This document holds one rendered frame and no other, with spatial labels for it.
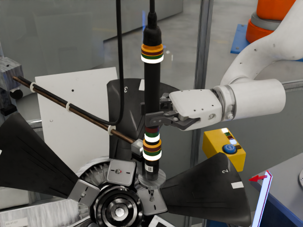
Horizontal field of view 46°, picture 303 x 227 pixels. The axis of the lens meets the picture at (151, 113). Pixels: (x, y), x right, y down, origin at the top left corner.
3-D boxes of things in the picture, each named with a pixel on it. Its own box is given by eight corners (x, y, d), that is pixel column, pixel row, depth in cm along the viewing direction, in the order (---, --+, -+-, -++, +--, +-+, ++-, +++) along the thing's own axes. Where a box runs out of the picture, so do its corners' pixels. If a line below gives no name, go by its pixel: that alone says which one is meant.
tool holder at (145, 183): (126, 177, 92) (125, 148, 86) (144, 163, 96) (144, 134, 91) (153, 194, 87) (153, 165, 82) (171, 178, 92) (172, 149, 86)
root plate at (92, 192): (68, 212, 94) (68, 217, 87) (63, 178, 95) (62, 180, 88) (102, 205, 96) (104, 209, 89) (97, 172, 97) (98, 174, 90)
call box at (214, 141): (201, 152, 144) (203, 130, 138) (224, 147, 146) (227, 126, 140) (217, 179, 132) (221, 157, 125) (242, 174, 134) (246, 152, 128)
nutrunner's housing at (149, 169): (141, 187, 92) (137, 12, 66) (151, 179, 95) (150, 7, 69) (153, 194, 90) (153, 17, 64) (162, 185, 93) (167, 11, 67)
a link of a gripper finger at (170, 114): (187, 129, 77) (162, 125, 78) (191, 117, 81) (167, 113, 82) (188, 119, 76) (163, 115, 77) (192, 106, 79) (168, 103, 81)
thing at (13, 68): (-10, 83, 122) (-16, 60, 117) (9, 75, 126) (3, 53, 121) (7, 93, 116) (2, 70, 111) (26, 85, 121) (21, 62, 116)
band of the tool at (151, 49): (137, 60, 72) (136, 47, 70) (150, 53, 74) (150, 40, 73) (153, 66, 69) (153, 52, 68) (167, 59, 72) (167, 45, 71)
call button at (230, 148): (222, 147, 131) (222, 144, 130) (231, 146, 132) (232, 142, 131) (226, 155, 128) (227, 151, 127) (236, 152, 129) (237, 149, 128)
